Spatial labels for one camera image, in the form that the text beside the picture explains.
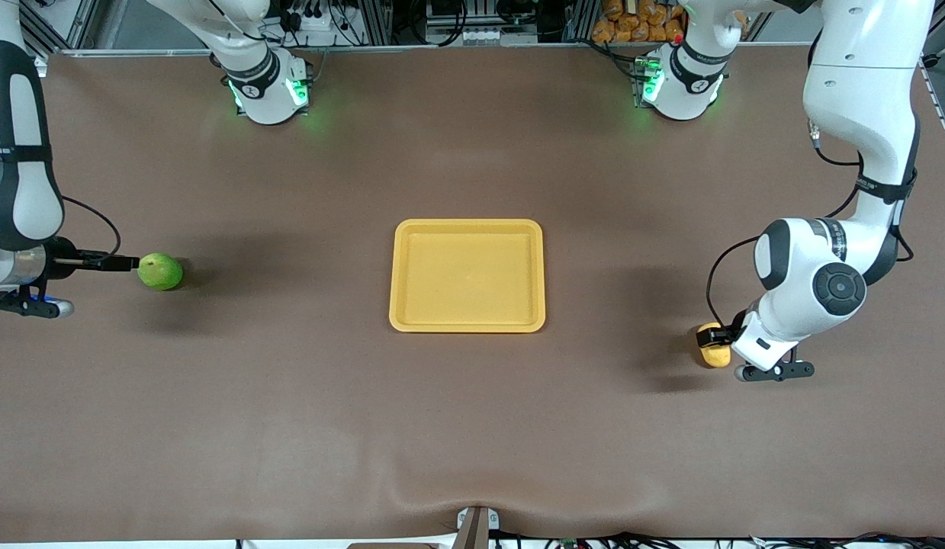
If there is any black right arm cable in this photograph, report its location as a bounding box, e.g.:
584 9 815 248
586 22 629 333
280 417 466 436
60 195 122 260

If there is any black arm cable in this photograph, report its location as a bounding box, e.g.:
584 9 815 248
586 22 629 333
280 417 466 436
60 195 122 260
706 114 917 332

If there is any white power strip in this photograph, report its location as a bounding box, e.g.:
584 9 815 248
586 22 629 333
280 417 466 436
285 0 332 33

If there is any green apple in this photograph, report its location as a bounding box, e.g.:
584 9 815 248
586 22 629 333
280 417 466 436
137 252 185 292

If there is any brown table mat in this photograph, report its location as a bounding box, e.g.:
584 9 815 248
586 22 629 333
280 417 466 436
0 44 945 544

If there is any yellow potato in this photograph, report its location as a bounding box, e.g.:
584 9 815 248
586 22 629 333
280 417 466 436
698 323 733 369

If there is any yellow plastic tray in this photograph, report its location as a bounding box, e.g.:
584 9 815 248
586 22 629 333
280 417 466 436
389 219 547 334

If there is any aluminium frame strut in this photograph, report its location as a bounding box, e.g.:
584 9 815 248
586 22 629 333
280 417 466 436
18 0 99 54

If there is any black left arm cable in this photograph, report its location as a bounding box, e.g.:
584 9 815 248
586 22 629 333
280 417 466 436
706 114 917 332

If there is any metal table edge bracket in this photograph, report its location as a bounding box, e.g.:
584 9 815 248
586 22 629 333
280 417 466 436
455 506 501 549

